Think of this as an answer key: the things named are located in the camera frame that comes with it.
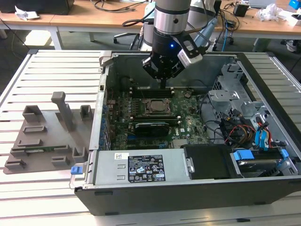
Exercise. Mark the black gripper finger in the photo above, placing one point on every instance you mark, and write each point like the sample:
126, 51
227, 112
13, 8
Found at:
177, 69
149, 67

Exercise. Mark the thin metal locking lever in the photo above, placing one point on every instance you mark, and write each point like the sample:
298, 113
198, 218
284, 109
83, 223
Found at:
141, 93

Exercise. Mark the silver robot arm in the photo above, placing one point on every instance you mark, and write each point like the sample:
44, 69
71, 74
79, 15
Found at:
171, 14

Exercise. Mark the black RAM slot bank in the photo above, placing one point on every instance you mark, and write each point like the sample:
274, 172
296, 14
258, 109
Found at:
152, 117
150, 93

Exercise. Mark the round coin battery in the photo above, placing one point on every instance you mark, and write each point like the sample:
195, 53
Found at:
187, 94

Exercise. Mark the office chair base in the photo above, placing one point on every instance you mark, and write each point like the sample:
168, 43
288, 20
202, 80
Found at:
127, 34

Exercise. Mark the white power strip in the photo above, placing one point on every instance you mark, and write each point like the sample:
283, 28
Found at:
211, 44

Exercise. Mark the green motherboard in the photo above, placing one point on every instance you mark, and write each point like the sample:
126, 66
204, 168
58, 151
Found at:
190, 117

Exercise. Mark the metal drive cage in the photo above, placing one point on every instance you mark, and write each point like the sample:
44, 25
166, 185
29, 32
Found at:
223, 96

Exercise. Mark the black graphics card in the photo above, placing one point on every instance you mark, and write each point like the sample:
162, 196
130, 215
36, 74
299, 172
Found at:
150, 129

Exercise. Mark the long wooden desk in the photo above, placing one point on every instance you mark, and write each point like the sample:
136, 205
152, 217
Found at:
94, 20

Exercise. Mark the small black box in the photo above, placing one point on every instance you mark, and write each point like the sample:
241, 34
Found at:
241, 10

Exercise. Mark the wooden desk with clutter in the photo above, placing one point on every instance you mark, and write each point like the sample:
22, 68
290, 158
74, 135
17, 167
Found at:
258, 27

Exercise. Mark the clear plastic bag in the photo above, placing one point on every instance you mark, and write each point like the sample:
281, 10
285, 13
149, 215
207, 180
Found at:
270, 13

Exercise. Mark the silver power supply unit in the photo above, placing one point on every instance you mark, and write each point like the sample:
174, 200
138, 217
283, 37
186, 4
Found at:
110, 169

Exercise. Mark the hard disk in blue carrier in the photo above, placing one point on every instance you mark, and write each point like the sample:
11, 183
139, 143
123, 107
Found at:
244, 156

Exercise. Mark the grey parts rack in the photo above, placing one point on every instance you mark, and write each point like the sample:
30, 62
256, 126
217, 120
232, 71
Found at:
54, 131

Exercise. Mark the white shoe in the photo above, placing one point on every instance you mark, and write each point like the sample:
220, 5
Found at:
291, 47

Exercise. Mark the white flat box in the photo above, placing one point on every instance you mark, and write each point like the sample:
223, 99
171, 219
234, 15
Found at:
294, 20

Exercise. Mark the blue plastic latch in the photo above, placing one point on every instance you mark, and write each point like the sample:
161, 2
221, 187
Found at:
75, 170

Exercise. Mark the green RAM stick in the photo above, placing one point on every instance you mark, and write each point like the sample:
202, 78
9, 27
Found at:
50, 148

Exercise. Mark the black open PC case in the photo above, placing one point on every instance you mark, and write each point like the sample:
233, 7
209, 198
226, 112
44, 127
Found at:
188, 197

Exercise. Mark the black bag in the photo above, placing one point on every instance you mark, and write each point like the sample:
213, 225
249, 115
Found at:
35, 5

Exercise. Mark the small blue box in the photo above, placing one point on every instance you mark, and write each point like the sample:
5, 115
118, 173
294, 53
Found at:
294, 4

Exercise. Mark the crumpled white paper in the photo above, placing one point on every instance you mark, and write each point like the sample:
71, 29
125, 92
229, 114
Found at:
23, 14

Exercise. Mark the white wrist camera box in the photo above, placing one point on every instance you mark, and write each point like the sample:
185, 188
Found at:
191, 58

